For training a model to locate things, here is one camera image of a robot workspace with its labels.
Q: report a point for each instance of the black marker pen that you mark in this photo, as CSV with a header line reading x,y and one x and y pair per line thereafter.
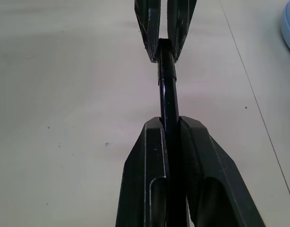
x,y
169,99

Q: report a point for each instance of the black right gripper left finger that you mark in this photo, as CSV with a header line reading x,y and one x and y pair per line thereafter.
x,y
142,170

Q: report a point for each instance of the black marker cap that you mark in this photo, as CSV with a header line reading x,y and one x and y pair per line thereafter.
x,y
165,66

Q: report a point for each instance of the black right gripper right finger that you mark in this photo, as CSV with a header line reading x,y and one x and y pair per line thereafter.
x,y
213,170

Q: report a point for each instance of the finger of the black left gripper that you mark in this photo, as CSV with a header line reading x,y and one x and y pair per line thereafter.
x,y
181,23
148,26

